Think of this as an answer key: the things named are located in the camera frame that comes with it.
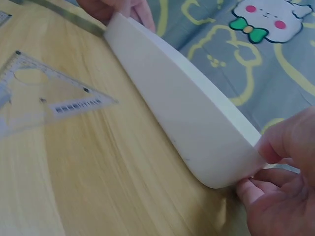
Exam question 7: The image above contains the person's left hand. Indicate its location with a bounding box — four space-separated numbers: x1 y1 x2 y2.
75 0 156 33

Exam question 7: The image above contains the person's right hand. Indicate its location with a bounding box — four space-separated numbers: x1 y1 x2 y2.
235 106 315 236

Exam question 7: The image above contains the white foam board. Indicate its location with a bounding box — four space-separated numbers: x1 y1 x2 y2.
102 11 269 190

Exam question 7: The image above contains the clear plastic set square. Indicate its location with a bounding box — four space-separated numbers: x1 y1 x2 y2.
0 50 119 139

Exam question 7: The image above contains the clear plastic ruler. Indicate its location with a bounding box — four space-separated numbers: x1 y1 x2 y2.
0 10 12 27

